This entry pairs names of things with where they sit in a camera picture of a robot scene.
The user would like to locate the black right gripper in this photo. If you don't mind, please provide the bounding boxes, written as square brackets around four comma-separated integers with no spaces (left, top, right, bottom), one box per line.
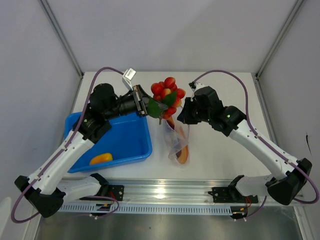
[177,97,212,125]

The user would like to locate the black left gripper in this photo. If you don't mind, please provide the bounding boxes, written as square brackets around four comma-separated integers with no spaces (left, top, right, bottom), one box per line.
[104,84,168,121]

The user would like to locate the orange toy meat slice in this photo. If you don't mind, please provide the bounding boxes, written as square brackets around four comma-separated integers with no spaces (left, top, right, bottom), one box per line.
[166,118,191,165]

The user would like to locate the clear zip top bag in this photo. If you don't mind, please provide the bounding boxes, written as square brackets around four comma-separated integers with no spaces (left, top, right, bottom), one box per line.
[162,117,192,166]

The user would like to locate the red toy strawberry bunch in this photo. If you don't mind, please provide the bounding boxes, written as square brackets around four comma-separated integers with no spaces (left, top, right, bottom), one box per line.
[147,76,186,129]

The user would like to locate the blue plastic bin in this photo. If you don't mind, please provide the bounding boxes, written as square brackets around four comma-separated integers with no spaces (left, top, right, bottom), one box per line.
[68,113,153,174]

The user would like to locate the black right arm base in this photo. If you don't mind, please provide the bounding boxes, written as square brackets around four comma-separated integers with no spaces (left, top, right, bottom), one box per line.
[207,187,259,204]

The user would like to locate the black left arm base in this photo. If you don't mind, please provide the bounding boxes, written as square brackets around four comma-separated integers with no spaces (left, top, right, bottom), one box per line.
[96,185,125,201]

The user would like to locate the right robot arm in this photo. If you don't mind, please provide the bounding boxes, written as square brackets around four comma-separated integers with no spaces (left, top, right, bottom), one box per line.
[177,83,312,206]

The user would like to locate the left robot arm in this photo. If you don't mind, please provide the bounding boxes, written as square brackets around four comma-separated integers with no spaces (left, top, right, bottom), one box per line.
[11,83,169,223]

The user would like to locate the yellow toy pepper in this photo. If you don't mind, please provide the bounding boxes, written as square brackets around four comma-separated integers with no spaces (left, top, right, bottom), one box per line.
[89,153,113,165]

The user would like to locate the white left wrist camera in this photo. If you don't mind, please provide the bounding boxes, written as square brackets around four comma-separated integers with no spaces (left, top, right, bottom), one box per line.
[122,67,137,91]

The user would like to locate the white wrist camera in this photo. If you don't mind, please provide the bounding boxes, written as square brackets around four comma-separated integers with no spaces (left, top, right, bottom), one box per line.
[122,67,137,91]
[189,81,206,96]

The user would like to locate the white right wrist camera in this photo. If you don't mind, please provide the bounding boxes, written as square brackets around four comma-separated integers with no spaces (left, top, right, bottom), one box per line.
[189,81,206,96]

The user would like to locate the aluminium mounting rail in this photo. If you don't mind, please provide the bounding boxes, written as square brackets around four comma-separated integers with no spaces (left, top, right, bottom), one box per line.
[109,179,231,205]

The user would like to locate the white slotted cable duct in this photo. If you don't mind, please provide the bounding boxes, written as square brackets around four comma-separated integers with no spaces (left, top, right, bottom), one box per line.
[59,203,233,216]

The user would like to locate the left aluminium frame post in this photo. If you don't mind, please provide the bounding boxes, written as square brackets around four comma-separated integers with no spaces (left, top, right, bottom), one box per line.
[37,0,84,77]

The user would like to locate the aluminium frame post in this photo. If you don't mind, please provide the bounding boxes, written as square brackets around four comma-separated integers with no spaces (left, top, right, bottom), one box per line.
[254,0,307,77]
[37,0,84,77]

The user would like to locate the right aluminium frame post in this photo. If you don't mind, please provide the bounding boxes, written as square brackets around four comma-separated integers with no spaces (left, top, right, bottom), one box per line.
[254,0,307,77]

